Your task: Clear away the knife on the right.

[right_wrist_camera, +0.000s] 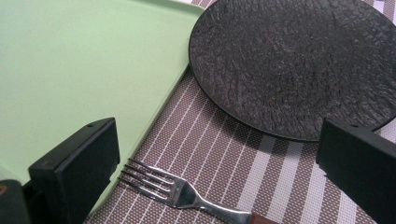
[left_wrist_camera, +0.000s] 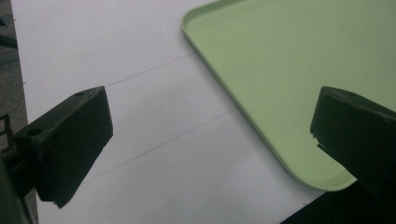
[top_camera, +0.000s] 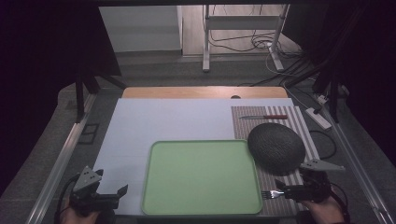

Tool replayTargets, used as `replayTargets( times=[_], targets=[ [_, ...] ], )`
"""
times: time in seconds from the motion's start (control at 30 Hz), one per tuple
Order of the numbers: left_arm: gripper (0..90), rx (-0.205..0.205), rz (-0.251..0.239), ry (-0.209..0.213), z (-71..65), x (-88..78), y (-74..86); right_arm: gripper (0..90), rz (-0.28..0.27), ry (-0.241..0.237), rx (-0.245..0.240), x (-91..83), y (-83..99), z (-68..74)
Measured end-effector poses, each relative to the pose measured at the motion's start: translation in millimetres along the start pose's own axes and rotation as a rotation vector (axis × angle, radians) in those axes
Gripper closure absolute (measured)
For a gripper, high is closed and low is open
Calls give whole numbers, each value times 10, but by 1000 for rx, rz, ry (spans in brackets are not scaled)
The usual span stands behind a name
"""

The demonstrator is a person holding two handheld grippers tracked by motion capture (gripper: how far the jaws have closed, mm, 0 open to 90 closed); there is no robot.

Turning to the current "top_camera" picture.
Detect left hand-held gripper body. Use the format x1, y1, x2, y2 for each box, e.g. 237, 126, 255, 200
68, 165, 120, 217

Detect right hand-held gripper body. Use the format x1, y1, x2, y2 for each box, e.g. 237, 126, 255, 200
283, 158, 347, 203

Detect silver metal fork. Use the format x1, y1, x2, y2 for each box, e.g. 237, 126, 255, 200
261, 189, 286, 201

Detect person's right hand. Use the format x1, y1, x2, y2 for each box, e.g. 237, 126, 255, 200
299, 195, 346, 224

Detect person's left hand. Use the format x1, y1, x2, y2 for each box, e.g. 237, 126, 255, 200
60, 199, 106, 224

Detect dark green netted melon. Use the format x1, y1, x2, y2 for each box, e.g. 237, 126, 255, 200
247, 122, 306, 175

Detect long white power strip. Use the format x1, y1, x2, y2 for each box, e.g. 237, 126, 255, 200
304, 107, 332, 131

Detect striped placemat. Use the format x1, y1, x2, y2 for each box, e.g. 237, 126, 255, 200
231, 105, 321, 217

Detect green plastic tray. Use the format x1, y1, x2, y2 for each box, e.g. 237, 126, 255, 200
141, 139, 263, 217

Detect pale blue table sheet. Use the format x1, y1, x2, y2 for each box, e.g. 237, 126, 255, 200
92, 98, 295, 217

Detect black metal stand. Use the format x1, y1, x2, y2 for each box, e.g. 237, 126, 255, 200
74, 69, 128, 124
283, 52, 342, 124

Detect white board panel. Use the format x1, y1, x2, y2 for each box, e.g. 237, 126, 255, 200
98, 5, 183, 53

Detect metal floor rail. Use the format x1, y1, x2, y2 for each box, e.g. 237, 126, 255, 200
320, 104, 395, 224
25, 92, 98, 224

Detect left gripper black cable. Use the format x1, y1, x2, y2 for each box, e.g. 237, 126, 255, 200
53, 173, 80, 224

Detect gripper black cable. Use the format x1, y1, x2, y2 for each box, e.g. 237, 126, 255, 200
329, 182, 351, 222
53, 173, 80, 224

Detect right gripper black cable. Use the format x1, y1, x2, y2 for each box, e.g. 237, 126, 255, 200
329, 182, 351, 222

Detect black floor bracket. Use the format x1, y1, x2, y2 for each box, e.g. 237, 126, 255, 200
77, 122, 101, 146

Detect black looped cable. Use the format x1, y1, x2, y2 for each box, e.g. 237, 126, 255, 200
308, 130, 338, 161

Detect red-handled knife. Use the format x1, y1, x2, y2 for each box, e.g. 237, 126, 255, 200
238, 114, 289, 120

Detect tangle of floor cables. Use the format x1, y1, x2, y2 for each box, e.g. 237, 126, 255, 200
207, 4, 316, 88

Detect white metal desk frame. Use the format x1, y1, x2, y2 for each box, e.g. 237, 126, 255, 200
201, 4, 291, 74

